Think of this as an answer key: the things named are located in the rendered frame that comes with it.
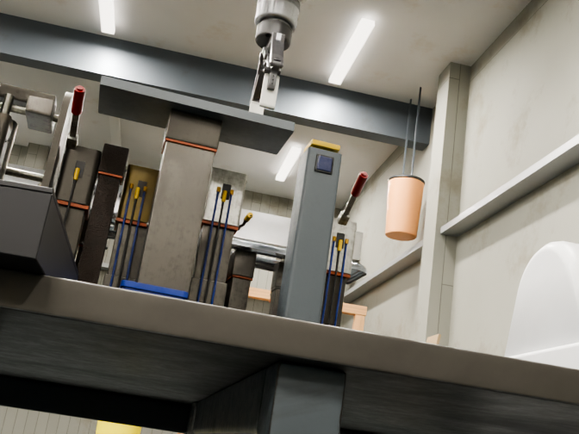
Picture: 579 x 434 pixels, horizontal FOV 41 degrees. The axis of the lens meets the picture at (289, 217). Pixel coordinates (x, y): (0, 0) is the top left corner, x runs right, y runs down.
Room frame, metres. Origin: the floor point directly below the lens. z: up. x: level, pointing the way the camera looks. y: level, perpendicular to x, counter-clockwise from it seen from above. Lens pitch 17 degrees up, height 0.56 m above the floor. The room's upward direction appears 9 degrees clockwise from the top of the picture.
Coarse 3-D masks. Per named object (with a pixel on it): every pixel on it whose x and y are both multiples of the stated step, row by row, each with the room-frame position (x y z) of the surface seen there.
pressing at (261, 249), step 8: (112, 224) 1.66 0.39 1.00; (112, 232) 1.75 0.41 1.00; (240, 240) 1.64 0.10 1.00; (248, 240) 1.65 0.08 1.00; (232, 248) 1.72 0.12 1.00; (240, 248) 1.71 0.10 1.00; (248, 248) 1.70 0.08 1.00; (256, 248) 1.65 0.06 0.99; (264, 248) 1.65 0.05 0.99; (272, 248) 1.66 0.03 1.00; (280, 248) 1.66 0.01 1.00; (272, 256) 1.74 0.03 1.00; (280, 256) 1.73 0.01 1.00; (256, 264) 1.84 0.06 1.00; (264, 264) 1.83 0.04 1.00; (272, 264) 1.83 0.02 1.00; (352, 264) 1.70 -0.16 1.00; (360, 264) 1.71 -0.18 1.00; (352, 272) 1.78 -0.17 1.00; (360, 272) 1.76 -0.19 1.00; (352, 280) 1.84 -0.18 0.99
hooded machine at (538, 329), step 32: (544, 256) 3.13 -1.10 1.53; (576, 256) 2.94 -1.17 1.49; (544, 288) 3.12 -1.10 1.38; (576, 288) 2.88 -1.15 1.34; (512, 320) 3.39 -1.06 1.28; (544, 320) 3.10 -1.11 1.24; (576, 320) 2.85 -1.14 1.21; (512, 352) 3.37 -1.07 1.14; (544, 352) 3.00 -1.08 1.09; (576, 352) 2.77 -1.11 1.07
